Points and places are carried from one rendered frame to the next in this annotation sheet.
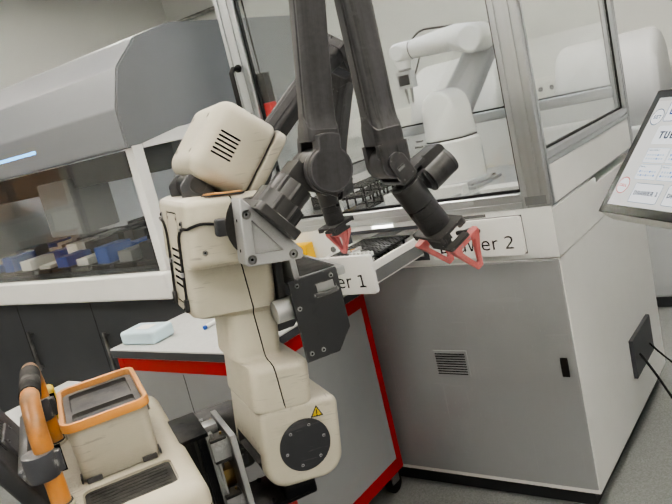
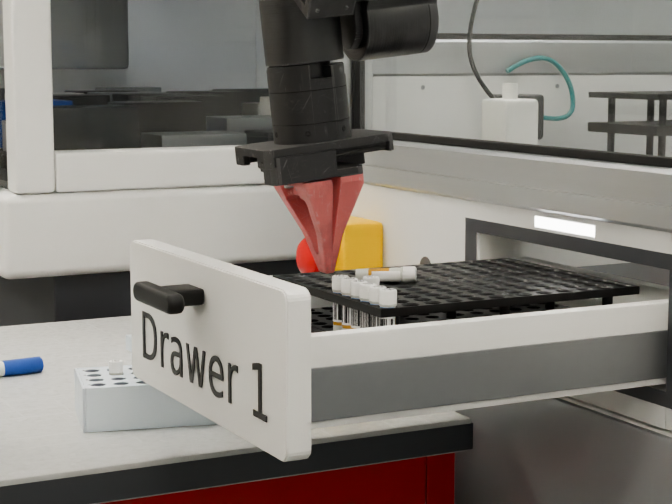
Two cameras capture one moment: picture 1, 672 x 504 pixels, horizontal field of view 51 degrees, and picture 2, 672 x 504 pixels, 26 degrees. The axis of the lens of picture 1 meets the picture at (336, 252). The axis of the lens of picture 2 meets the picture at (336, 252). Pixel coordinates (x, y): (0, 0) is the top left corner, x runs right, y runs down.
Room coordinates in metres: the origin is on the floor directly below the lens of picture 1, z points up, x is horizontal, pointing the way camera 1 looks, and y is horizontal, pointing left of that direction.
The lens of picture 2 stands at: (1.07, -0.48, 1.07)
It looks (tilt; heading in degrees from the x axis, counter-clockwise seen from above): 8 degrees down; 25
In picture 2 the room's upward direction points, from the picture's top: straight up
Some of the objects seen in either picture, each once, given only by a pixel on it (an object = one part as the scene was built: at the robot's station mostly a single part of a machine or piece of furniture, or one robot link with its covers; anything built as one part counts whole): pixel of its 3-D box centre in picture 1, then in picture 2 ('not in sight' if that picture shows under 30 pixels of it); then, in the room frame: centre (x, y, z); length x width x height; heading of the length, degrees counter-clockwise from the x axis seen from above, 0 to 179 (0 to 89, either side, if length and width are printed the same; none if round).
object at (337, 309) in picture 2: not in sight; (340, 306); (2.03, -0.04, 0.89); 0.01 x 0.01 x 0.05
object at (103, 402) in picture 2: not in sight; (150, 395); (2.13, 0.18, 0.78); 0.12 x 0.08 x 0.04; 129
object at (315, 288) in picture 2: not in sight; (333, 294); (2.04, -0.03, 0.90); 0.18 x 0.02 x 0.01; 52
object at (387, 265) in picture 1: (371, 257); (461, 326); (2.12, -0.10, 0.86); 0.40 x 0.26 x 0.06; 142
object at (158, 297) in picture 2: not in sight; (174, 296); (1.94, 0.04, 0.91); 0.07 x 0.04 x 0.01; 52
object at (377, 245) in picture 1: (369, 256); (451, 321); (2.12, -0.10, 0.87); 0.22 x 0.18 x 0.06; 142
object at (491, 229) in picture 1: (475, 238); not in sight; (2.00, -0.40, 0.87); 0.29 x 0.02 x 0.11; 52
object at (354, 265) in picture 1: (332, 276); (210, 337); (1.96, 0.03, 0.87); 0.29 x 0.02 x 0.11; 52
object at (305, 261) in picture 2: not in sight; (314, 257); (2.36, 0.13, 0.88); 0.04 x 0.03 x 0.04; 52
